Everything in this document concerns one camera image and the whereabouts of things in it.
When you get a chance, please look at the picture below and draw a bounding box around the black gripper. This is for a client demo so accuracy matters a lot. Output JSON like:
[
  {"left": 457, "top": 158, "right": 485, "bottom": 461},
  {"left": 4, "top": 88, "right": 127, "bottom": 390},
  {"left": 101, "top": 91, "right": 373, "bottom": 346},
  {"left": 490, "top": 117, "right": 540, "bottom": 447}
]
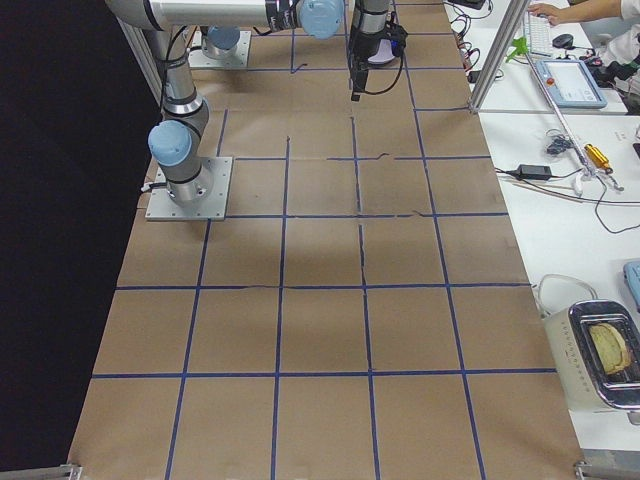
[{"left": 348, "top": 54, "right": 369, "bottom": 101}]

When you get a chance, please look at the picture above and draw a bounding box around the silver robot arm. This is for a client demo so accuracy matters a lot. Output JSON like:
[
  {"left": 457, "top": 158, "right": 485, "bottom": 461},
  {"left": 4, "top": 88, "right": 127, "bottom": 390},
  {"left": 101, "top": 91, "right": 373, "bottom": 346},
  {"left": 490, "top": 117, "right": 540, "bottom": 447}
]
[
  {"left": 144, "top": 30, "right": 212, "bottom": 203},
  {"left": 106, "top": 1, "right": 407, "bottom": 115}
]

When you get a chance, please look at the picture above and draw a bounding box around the lavender round plate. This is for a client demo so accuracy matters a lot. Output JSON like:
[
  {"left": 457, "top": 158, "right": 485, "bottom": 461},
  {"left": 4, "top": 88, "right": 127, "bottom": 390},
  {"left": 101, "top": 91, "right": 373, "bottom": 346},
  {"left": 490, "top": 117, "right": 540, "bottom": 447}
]
[{"left": 368, "top": 39, "right": 396, "bottom": 67}]

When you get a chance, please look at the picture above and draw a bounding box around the person's hand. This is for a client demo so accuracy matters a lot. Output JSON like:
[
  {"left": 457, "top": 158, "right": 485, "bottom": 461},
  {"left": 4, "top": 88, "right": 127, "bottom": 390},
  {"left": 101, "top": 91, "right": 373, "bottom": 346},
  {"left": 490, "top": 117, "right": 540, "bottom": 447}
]
[{"left": 527, "top": 3, "right": 570, "bottom": 26}]

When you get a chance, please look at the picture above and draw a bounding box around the black power adapter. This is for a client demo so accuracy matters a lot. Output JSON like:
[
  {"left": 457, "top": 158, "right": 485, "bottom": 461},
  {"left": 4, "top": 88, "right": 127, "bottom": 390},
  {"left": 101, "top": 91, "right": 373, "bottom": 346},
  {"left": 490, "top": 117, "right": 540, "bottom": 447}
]
[{"left": 516, "top": 164, "right": 553, "bottom": 181}]

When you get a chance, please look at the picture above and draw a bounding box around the white keyboard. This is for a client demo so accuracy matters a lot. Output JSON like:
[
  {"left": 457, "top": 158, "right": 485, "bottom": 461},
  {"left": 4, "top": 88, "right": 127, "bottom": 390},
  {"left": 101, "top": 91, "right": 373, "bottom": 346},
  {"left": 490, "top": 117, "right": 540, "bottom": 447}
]
[{"left": 522, "top": 12, "right": 554, "bottom": 57}]

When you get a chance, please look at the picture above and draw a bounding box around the robot teach pendant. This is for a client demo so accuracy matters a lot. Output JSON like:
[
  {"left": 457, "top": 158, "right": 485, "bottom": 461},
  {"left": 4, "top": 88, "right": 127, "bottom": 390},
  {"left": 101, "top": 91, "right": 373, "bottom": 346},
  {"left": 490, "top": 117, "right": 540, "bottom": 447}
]
[{"left": 534, "top": 59, "right": 608, "bottom": 109}]

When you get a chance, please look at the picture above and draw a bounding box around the black computer mouse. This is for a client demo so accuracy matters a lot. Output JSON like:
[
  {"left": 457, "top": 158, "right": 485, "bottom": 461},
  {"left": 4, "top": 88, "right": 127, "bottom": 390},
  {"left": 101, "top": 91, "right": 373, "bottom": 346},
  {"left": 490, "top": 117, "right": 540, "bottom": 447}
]
[{"left": 552, "top": 33, "right": 574, "bottom": 50}]

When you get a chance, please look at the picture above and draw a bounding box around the brown paper table cover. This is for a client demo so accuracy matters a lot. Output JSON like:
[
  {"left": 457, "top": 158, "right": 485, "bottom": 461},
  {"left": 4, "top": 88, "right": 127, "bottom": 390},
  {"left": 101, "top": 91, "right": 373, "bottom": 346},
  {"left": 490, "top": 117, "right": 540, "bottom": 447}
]
[{"left": 69, "top": 1, "right": 580, "bottom": 479}]

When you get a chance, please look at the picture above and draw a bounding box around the orange tool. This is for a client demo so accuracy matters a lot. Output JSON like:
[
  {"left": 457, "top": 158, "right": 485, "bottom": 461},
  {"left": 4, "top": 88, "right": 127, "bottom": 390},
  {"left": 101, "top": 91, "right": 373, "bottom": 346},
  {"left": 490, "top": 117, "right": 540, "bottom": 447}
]
[{"left": 584, "top": 144, "right": 613, "bottom": 174}]

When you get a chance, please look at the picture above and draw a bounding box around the cream toaster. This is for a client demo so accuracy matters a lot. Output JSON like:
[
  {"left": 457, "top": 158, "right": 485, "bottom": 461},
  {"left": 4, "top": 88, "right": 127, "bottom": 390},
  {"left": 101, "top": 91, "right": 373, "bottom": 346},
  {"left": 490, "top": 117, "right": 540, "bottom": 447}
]
[{"left": 544, "top": 299, "right": 639, "bottom": 426}]

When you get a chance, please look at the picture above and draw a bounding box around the toast slice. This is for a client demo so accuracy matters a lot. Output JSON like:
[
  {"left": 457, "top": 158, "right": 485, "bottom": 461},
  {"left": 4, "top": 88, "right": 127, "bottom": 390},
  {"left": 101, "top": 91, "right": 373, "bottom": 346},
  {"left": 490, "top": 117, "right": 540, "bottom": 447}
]
[{"left": 589, "top": 323, "right": 631, "bottom": 375}]

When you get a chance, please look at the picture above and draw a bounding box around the aluminium frame post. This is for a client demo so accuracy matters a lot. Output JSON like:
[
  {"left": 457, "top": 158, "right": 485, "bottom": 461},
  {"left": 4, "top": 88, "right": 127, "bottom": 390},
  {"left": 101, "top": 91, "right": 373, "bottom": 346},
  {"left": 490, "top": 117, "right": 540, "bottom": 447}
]
[{"left": 468, "top": 0, "right": 529, "bottom": 113}]

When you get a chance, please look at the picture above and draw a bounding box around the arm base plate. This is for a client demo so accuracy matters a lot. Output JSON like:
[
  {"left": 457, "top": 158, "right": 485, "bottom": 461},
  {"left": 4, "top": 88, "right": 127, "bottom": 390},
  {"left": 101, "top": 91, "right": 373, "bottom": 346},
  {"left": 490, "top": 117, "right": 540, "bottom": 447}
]
[
  {"left": 188, "top": 29, "right": 251, "bottom": 70},
  {"left": 145, "top": 157, "right": 233, "bottom": 221}
]

